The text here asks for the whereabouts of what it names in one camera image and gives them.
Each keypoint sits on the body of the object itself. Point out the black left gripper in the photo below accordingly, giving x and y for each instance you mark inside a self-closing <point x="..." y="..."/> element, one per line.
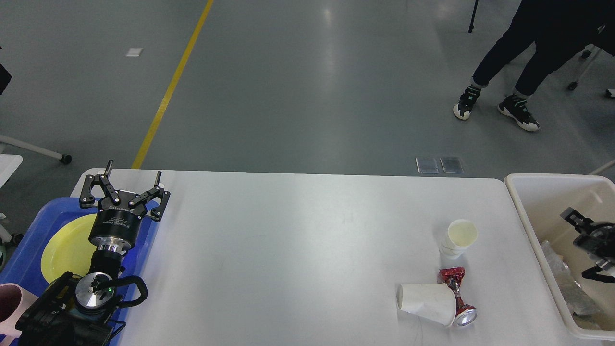
<point x="117" y="223"/>

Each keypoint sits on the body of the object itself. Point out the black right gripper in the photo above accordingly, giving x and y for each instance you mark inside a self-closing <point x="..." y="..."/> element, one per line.
<point x="596" y="239"/>

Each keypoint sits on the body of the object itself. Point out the clear plastic wrap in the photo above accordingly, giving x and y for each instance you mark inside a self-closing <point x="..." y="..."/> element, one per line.
<point x="577" y="301"/>

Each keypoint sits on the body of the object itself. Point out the yellow plastic plate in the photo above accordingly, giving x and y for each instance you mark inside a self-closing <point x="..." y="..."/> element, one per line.
<point x="69" y="250"/>

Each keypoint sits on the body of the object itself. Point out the small white cup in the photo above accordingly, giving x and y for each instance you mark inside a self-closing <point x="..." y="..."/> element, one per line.
<point x="459" y="236"/>

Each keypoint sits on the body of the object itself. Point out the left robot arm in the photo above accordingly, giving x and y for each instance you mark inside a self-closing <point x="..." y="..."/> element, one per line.
<point x="41" y="326"/>

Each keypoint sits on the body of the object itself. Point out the beige plastic bin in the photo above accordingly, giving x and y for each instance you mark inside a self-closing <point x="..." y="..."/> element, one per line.
<point x="539" y="200"/>

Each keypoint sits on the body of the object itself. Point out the white side table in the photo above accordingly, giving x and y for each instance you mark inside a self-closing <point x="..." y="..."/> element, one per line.
<point x="10" y="163"/>

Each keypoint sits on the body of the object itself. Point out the red snack wrapper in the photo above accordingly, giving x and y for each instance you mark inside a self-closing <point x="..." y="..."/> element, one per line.
<point x="452" y="277"/>

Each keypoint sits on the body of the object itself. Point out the red soda can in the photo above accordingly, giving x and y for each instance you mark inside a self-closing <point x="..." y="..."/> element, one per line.
<point x="465" y="314"/>

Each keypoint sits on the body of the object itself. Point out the pink mug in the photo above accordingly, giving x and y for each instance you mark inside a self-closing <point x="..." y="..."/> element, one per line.
<point x="14" y="301"/>

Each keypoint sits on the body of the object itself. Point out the right floor plate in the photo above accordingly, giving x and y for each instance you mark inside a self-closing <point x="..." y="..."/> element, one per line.
<point x="452" y="165"/>

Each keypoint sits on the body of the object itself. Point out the floor plate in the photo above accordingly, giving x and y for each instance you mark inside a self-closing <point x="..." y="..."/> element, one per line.
<point x="452" y="165"/>
<point x="427" y="165"/>

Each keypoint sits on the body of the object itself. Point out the white paper cup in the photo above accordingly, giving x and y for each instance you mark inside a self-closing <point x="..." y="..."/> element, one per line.
<point x="435" y="302"/>

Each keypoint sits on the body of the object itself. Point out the left floor plate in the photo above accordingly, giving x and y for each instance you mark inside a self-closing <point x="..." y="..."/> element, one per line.
<point x="427" y="165"/>

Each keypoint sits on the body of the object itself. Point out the person in black sneakers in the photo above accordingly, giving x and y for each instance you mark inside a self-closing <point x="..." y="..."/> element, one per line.
<point x="559" y="29"/>

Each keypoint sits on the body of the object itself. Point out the black tripod leg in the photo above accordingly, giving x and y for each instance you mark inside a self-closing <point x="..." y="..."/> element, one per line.
<point x="471" y="24"/>

